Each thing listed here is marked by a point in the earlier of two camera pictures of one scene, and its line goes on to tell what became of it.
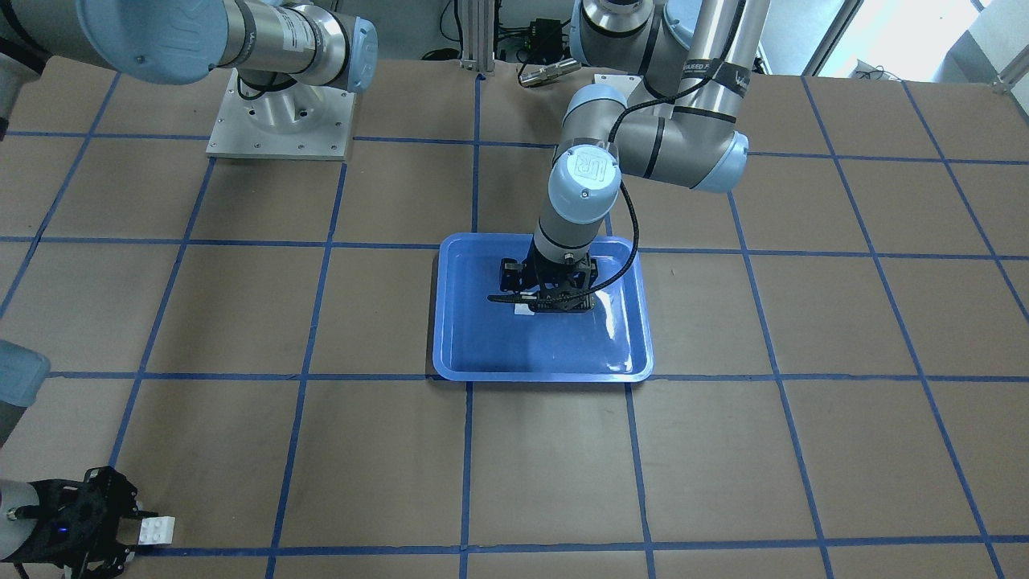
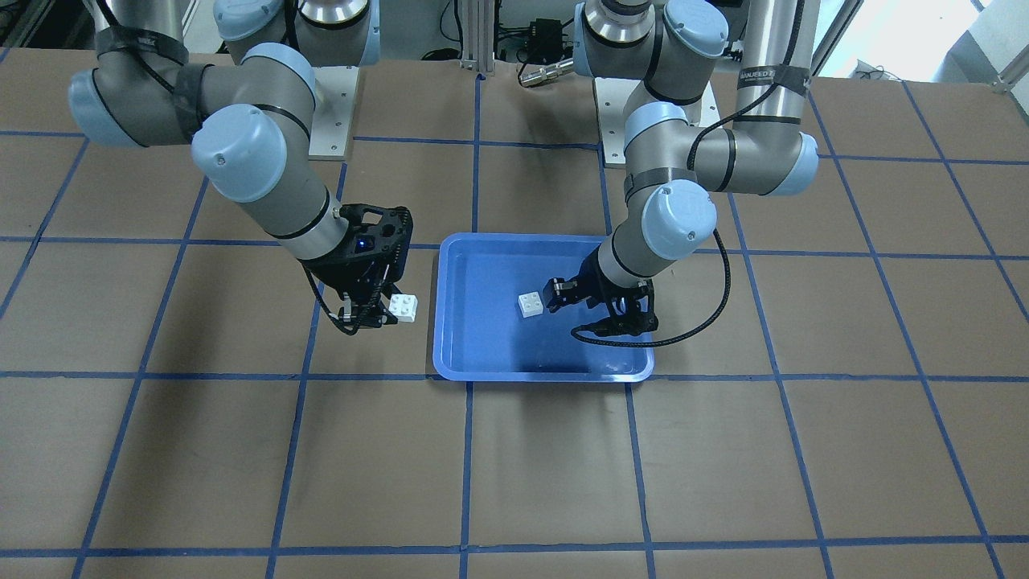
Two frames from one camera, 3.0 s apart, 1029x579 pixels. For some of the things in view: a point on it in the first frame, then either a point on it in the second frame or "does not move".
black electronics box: x=548 y=44 does not move
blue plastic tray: x=477 y=339 does not move
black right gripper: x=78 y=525 → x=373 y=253
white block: x=156 y=531 → x=403 y=306
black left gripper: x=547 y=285 → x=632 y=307
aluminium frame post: x=477 y=43 does not move
